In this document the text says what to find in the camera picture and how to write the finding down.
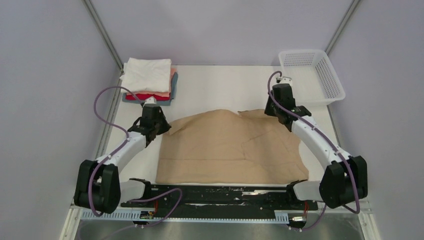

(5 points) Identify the beige t shirt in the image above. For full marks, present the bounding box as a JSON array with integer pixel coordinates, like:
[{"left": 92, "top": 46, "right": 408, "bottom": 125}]
[{"left": 155, "top": 109, "right": 309, "bottom": 185}]

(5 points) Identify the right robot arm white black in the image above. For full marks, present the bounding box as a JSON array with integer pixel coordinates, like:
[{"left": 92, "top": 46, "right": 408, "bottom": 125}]
[{"left": 264, "top": 83, "right": 368, "bottom": 209}]

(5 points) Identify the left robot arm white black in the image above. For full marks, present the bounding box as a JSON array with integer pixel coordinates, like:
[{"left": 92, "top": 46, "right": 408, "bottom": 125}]
[{"left": 73, "top": 103, "right": 171, "bottom": 217}]

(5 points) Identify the pink folded t shirt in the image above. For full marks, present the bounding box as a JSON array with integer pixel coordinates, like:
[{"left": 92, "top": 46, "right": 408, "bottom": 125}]
[{"left": 127, "top": 67, "right": 177, "bottom": 98}]

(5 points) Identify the red folded t shirt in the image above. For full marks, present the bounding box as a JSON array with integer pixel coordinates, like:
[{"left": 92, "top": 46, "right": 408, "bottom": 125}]
[{"left": 123, "top": 93, "right": 172, "bottom": 101}]

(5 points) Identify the white plastic basket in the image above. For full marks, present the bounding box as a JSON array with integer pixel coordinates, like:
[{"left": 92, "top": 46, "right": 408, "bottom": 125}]
[{"left": 278, "top": 49, "right": 346, "bottom": 106}]

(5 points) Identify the white folded t shirt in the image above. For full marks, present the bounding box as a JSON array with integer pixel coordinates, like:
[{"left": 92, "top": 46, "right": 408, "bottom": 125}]
[{"left": 120, "top": 57, "right": 172, "bottom": 93}]

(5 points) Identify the blue grey folded t shirt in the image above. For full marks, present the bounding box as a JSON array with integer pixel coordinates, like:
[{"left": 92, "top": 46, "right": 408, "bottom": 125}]
[{"left": 122, "top": 72, "right": 179, "bottom": 107}]

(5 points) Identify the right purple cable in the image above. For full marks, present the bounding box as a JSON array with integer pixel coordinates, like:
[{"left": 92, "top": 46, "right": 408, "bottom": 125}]
[{"left": 266, "top": 70, "right": 361, "bottom": 232}]

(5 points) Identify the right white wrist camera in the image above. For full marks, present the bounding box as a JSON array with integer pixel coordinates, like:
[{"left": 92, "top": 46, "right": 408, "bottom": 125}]
[{"left": 276, "top": 76, "right": 293, "bottom": 86}]

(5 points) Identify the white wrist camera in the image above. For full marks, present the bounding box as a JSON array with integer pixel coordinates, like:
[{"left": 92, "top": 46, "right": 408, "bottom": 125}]
[
  {"left": 142, "top": 96, "right": 158, "bottom": 107},
  {"left": 276, "top": 76, "right": 293, "bottom": 86}
]

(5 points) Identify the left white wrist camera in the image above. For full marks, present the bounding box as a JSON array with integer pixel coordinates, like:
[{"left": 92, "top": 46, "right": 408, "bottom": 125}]
[{"left": 142, "top": 96, "right": 158, "bottom": 107}]

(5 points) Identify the left side aluminium rail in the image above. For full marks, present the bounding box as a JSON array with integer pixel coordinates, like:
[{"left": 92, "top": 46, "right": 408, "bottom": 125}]
[{"left": 92, "top": 71, "right": 124, "bottom": 164}]

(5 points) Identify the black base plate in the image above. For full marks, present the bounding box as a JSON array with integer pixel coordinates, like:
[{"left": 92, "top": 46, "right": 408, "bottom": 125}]
[{"left": 121, "top": 184, "right": 318, "bottom": 219}]

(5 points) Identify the white slotted cable duct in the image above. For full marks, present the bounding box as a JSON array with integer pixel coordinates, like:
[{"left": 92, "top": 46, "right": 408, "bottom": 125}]
[{"left": 80, "top": 209, "right": 290, "bottom": 224}]

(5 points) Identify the right corner aluminium post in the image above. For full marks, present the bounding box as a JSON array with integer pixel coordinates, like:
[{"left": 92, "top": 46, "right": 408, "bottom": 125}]
[{"left": 324, "top": 0, "right": 362, "bottom": 56}]

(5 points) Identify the corner aluminium post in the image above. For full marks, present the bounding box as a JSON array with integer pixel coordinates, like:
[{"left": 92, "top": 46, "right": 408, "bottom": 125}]
[
  {"left": 82, "top": 0, "right": 124, "bottom": 73},
  {"left": 324, "top": 0, "right": 362, "bottom": 56}
]

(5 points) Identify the aluminium frame rail front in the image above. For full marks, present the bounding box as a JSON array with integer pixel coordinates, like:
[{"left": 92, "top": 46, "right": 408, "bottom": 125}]
[{"left": 69, "top": 186, "right": 373, "bottom": 215}]

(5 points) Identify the left corner aluminium post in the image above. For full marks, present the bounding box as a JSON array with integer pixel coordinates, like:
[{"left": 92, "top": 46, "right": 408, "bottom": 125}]
[{"left": 82, "top": 0, "right": 124, "bottom": 73}]

